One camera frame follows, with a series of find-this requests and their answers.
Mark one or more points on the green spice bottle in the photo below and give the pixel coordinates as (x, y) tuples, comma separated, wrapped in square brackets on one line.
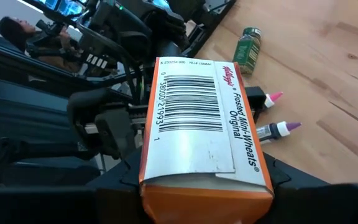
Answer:
[(246, 51)]

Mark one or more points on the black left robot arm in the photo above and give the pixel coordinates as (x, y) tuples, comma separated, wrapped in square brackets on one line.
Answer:
[(135, 31)]

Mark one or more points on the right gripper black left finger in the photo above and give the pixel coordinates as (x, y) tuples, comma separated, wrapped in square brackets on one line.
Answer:
[(120, 193)]

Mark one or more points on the orange Mini-Wheats cereal box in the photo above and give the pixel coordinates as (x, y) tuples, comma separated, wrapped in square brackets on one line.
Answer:
[(197, 124)]

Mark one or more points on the person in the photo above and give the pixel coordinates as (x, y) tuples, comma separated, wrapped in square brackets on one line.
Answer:
[(14, 29)]

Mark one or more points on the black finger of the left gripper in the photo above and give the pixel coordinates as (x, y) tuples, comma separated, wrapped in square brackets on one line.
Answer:
[(256, 98)]

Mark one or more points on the purple-capped food colouring bottle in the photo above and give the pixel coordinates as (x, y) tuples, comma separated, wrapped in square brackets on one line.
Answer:
[(275, 130)]

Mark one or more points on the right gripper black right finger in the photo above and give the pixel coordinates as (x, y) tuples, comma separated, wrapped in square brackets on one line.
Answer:
[(280, 186)]

